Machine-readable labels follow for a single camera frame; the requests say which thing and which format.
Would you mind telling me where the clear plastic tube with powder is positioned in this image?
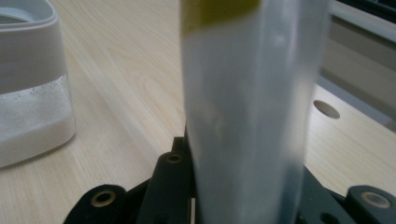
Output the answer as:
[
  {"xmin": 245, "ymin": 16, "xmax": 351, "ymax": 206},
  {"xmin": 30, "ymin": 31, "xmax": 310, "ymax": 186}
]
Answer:
[{"xmin": 179, "ymin": 0, "xmax": 332, "ymax": 224}]

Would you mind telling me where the white plastic lidded container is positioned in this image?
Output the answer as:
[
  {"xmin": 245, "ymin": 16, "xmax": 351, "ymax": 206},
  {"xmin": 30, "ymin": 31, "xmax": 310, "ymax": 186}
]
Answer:
[{"xmin": 0, "ymin": 0, "xmax": 78, "ymax": 170}]

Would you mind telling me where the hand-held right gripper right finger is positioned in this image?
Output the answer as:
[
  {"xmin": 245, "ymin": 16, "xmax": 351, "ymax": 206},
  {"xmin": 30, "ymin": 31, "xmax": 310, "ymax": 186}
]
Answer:
[{"xmin": 295, "ymin": 165, "xmax": 358, "ymax": 224}]

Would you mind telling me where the beige wooden shelf unit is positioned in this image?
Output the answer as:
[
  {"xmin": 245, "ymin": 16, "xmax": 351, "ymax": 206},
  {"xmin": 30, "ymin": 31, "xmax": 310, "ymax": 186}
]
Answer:
[{"xmin": 320, "ymin": 0, "xmax": 396, "ymax": 110}]

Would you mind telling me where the grey round table grommet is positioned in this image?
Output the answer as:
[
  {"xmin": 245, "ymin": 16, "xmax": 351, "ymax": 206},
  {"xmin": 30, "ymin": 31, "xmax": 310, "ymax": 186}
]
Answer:
[{"xmin": 313, "ymin": 99, "xmax": 341, "ymax": 120}]

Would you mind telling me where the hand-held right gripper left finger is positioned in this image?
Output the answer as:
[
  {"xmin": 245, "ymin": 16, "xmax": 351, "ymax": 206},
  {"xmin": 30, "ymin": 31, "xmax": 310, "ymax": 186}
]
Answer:
[{"xmin": 143, "ymin": 135, "xmax": 198, "ymax": 224}]

